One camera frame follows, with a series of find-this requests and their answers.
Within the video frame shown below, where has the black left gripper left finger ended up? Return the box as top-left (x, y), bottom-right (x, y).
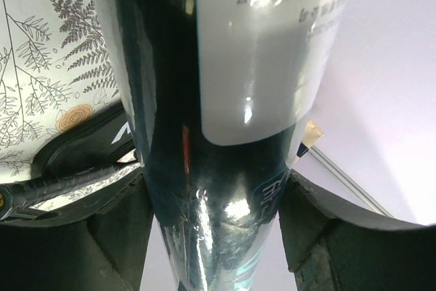
top-left (1, 170), bottom-right (153, 290)

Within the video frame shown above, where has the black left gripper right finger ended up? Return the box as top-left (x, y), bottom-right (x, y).
top-left (279, 170), bottom-right (435, 290)

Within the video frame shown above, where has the black Crossway racket cover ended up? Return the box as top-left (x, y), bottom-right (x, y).
top-left (31, 102), bottom-right (135, 178)

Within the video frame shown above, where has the black Boka shuttlecock tube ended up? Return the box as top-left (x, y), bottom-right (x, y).
top-left (94, 0), bottom-right (345, 290)

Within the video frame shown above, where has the black badminton racket right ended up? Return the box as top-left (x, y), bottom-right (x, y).
top-left (1, 161), bottom-right (138, 221)

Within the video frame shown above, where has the cream canvas tote bag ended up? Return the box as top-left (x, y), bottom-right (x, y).
top-left (294, 120), bottom-right (324, 162)

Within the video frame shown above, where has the floral patterned table mat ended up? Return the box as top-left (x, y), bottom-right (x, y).
top-left (1, 0), bottom-right (139, 211)

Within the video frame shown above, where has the aluminium frame post right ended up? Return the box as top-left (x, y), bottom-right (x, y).
top-left (308, 146), bottom-right (394, 218)

